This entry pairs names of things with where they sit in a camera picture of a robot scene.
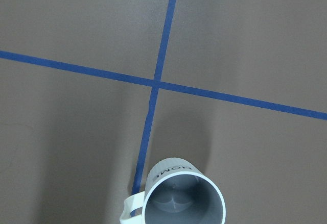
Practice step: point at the white mug grey inside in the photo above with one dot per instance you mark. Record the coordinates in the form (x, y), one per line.
(175, 192)

